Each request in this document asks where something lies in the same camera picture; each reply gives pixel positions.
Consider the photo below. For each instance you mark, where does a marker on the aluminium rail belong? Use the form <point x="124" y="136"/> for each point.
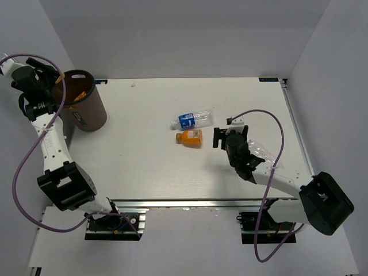
<point x="296" y="157"/>
<point x="232" y="203"/>

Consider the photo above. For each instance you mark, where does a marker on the brown cylindrical bin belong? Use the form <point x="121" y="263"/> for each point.
<point x="89" y="113"/>

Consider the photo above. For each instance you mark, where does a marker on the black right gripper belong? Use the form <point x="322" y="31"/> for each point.
<point x="219" y="134"/>

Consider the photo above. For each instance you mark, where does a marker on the small clear yellow-cap bottle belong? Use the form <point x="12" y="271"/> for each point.
<point x="59" y="79"/>

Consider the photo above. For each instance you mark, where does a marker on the orange juice bottle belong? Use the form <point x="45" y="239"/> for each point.
<point x="190" y="138"/>

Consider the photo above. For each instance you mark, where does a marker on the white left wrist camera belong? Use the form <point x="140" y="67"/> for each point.
<point x="9" y="66"/>

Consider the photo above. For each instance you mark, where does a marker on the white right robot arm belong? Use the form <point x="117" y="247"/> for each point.
<point x="317" y="199"/>

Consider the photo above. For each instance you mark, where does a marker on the aluminium front rail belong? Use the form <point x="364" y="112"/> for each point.
<point x="232" y="203"/>

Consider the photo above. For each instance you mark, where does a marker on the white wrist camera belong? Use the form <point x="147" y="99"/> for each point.
<point x="235" y="124"/>
<point x="9" y="66"/>

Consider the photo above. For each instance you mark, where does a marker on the blue label clear bottle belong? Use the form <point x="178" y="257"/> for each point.
<point x="193" y="120"/>

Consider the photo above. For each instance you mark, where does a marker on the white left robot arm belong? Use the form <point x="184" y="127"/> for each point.
<point x="64" y="182"/>

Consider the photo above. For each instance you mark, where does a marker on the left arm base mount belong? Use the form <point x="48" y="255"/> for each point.
<point x="117" y="229"/>

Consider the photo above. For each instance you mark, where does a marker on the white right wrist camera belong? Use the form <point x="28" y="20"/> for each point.
<point x="235" y="124"/>

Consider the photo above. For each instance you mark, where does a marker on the small sticker near bin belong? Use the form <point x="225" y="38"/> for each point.
<point x="101" y="82"/>

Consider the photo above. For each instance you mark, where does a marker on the blue table label sticker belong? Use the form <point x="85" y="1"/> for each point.
<point x="268" y="79"/>

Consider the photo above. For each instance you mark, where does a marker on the aluminium right side rail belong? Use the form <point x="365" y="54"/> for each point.
<point x="296" y="157"/>

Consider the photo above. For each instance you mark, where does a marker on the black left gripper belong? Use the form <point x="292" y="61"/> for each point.
<point x="51" y="76"/>

